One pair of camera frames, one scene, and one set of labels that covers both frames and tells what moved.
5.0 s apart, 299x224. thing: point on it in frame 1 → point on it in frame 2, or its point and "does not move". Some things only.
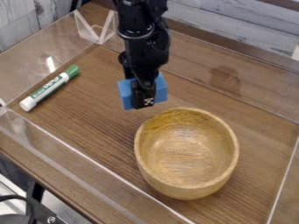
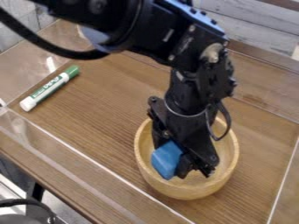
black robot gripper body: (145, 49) → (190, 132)
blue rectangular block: (125, 95) → (164, 158)
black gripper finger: (142, 93) → (184, 165)
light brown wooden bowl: (185, 151) does not move
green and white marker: (28, 103) does not move
